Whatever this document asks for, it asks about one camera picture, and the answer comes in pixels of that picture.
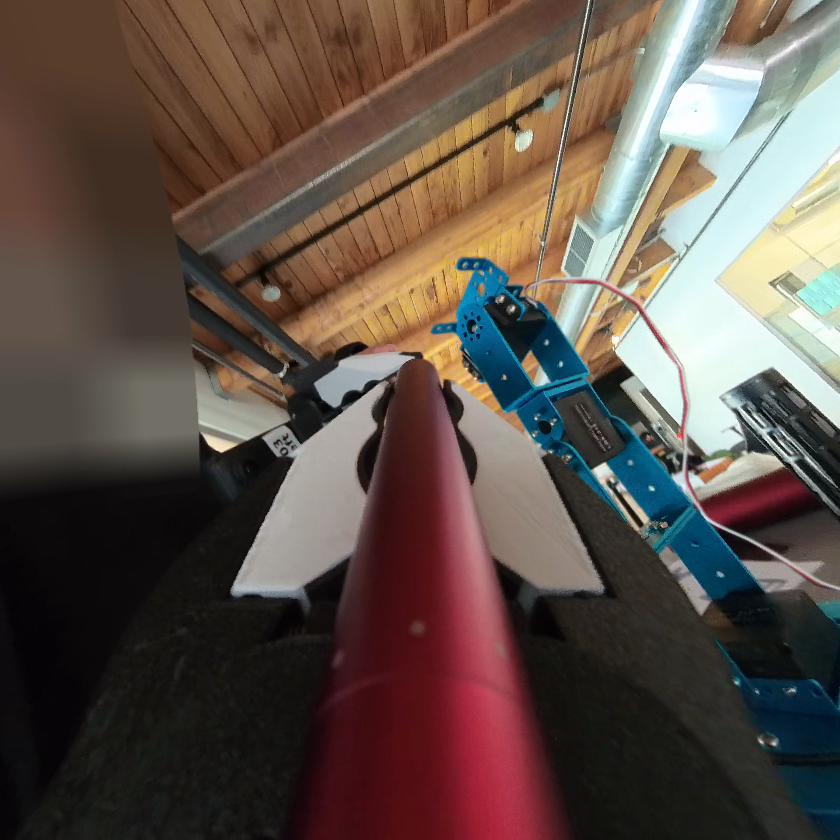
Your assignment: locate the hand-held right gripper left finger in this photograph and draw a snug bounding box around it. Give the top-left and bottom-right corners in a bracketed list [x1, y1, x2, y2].
[230, 381, 395, 601]

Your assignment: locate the person's dark clothing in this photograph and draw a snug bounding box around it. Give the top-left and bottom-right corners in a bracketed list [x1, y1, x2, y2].
[0, 474, 214, 840]

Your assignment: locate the red metal screwdriver handle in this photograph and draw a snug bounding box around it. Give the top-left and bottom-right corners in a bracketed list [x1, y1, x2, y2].
[289, 360, 571, 840]

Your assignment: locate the white vent grille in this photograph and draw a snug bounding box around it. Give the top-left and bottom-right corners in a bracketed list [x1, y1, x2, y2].
[561, 219, 599, 278]

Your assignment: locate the red and white servo wire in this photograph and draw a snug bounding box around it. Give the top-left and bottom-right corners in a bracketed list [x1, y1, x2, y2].
[525, 278, 829, 589]

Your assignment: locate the silver air duct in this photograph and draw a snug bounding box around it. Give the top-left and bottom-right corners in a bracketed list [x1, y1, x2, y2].
[558, 0, 840, 343]

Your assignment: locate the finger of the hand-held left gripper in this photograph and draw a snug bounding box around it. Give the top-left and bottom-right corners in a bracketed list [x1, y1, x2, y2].
[314, 351, 425, 409]

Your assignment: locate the blue toy robot arm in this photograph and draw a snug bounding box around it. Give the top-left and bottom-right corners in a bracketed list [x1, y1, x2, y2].
[432, 257, 840, 840]

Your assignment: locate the thin metal ceiling rod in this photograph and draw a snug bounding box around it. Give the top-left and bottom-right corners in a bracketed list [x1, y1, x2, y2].
[533, 0, 597, 283]

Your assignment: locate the white paper sheet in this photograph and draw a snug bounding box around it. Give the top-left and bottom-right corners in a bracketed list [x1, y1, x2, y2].
[661, 556, 823, 615]

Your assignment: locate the red metal tube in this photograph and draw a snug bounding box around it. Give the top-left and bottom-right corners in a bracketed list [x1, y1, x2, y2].
[705, 467, 825, 530]

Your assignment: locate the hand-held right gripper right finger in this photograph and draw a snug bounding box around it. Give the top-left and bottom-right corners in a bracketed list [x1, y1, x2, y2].
[441, 379, 605, 599]

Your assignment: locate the black light track rail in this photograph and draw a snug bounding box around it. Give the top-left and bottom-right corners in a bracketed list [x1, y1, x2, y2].
[234, 91, 563, 290]

